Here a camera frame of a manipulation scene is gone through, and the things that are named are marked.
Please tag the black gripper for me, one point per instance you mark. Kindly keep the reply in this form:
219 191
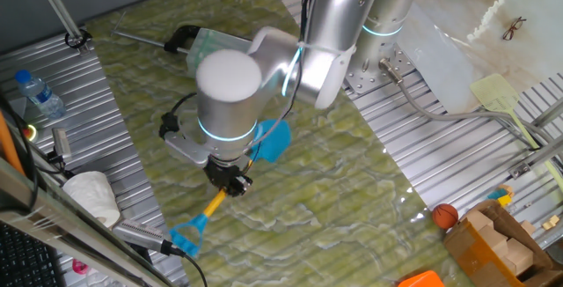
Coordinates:
222 170

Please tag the blue and yellow toy shovel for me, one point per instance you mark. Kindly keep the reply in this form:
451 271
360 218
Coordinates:
275 142

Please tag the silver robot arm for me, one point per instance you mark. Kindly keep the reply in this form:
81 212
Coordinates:
228 111

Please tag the pink small object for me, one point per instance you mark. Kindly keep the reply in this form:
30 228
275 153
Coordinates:
80 267

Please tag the green marble pattern mat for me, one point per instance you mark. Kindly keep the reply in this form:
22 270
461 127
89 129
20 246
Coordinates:
308 234

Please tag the white toilet paper roll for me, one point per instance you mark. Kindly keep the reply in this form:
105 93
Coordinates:
92 194

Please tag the orange plastic container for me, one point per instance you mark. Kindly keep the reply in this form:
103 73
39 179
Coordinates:
420 280

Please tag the small toy basketball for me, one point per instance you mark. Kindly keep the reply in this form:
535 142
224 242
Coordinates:
445 216

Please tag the red emergency button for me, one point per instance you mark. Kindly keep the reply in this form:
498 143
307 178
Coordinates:
29 134

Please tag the clear water bottle blue cap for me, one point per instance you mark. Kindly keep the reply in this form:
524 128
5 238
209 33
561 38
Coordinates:
41 97

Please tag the black keyboard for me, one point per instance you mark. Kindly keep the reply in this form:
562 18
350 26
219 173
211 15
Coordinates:
24 260

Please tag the orange pole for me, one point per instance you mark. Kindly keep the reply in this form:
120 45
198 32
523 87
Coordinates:
8 146

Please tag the brown cardboard box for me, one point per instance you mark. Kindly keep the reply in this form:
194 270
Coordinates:
470 256

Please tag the plain wooden block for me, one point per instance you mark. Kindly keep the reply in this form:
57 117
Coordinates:
519 256
528 227
492 237
479 220

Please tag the white marble pattern sheet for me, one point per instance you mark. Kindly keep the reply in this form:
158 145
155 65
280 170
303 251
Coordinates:
448 49

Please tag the metal tripod pole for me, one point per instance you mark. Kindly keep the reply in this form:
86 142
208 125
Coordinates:
57 7

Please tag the teal toy block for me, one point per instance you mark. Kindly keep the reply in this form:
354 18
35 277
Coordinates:
496 194

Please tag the yellow toy block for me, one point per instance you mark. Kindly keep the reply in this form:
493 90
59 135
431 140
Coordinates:
505 200

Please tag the yellow fly swatter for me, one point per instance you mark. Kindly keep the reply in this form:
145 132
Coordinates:
495 91

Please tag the aluminium profile bar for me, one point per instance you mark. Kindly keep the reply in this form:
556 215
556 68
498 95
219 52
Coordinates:
545 150
550 113

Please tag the small pale wooden block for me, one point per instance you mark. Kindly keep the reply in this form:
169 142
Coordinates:
550 222

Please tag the dark rimmed eyeglasses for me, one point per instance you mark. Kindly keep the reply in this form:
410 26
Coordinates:
514 28

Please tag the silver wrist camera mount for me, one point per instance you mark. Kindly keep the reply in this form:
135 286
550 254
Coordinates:
187 148

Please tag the silver grilled camera device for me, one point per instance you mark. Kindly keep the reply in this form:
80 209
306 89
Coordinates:
138 233

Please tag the small silver camera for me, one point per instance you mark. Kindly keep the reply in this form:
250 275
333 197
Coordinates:
61 144

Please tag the aluminium frame bar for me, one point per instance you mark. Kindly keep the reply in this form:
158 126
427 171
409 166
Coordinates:
53 221

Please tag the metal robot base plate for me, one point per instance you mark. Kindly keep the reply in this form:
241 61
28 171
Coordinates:
387 73

